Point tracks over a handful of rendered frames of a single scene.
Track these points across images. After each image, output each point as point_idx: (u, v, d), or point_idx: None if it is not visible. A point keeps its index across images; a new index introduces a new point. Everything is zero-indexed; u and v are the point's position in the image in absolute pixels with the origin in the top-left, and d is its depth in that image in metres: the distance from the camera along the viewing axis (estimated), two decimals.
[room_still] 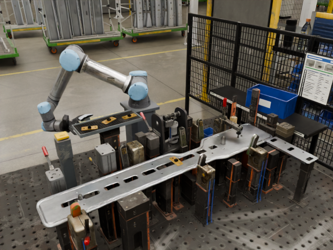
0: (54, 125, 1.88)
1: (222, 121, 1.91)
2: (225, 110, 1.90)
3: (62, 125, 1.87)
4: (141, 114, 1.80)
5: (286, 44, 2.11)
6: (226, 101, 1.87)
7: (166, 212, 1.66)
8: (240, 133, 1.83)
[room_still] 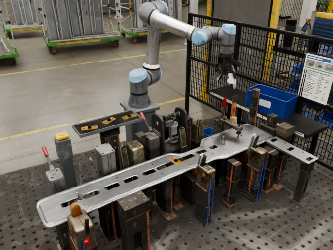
0: (233, 45, 1.71)
1: (222, 121, 1.91)
2: (225, 110, 1.90)
3: None
4: (141, 114, 1.80)
5: (286, 44, 2.11)
6: (226, 101, 1.87)
7: (166, 212, 1.66)
8: (240, 133, 1.83)
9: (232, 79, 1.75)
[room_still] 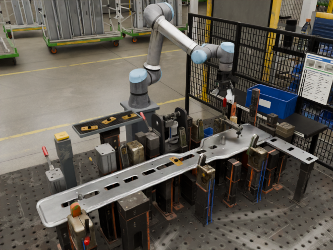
0: (232, 62, 1.75)
1: (222, 121, 1.91)
2: (225, 110, 1.90)
3: None
4: (141, 114, 1.80)
5: (286, 44, 2.11)
6: (226, 101, 1.87)
7: (166, 212, 1.66)
8: (240, 133, 1.83)
9: (231, 94, 1.79)
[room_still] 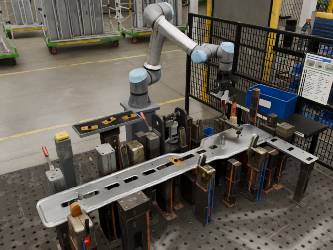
0: (232, 62, 1.75)
1: (222, 121, 1.91)
2: (225, 110, 1.90)
3: None
4: (141, 114, 1.80)
5: (286, 44, 2.11)
6: None
7: (166, 212, 1.66)
8: (240, 133, 1.83)
9: (227, 95, 1.82)
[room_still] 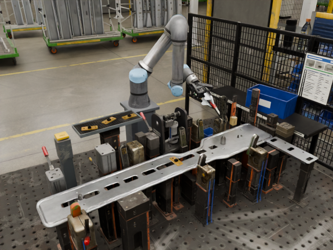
0: None
1: (221, 118, 1.92)
2: (218, 110, 1.95)
3: (198, 82, 2.05)
4: (141, 114, 1.80)
5: (286, 44, 2.11)
6: (213, 102, 1.97)
7: (166, 212, 1.66)
8: (225, 97, 1.86)
9: (208, 96, 1.97)
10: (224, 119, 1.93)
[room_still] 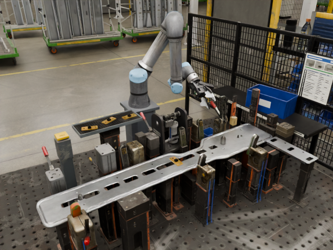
0: None
1: (221, 118, 1.92)
2: (218, 110, 1.95)
3: (199, 80, 2.04)
4: (141, 114, 1.80)
5: (286, 44, 2.11)
6: (213, 102, 1.97)
7: (166, 212, 1.66)
8: (225, 97, 1.86)
9: (209, 94, 1.96)
10: (224, 119, 1.93)
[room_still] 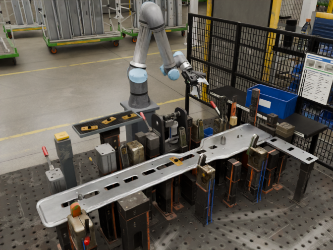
0: (189, 63, 2.10)
1: (221, 118, 1.92)
2: (218, 110, 1.95)
3: (192, 69, 2.08)
4: (141, 114, 1.80)
5: (286, 44, 2.11)
6: (213, 102, 1.97)
7: (166, 212, 1.66)
8: (225, 97, 1.86)
9: (201, 80, 1.98)
10: (224, 119, 1.93)
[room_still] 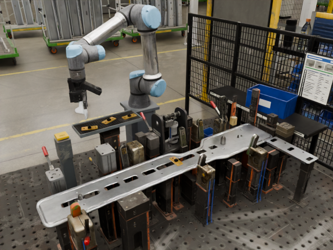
0: (83, 70, 1.46)
1: (221, 118, 1.92)
2: (218, 110, 1.95)
3: (83, 80, 1.48)
4: (141, 114, 1.80)
5: (286, 44, 2.11)
6: (213, 102, 1.97)
7: (166, 212, 1.66)
8: (225, 97, 1.86)
9: (83, 108, 1.50)
10: (224, 119, 1.93)
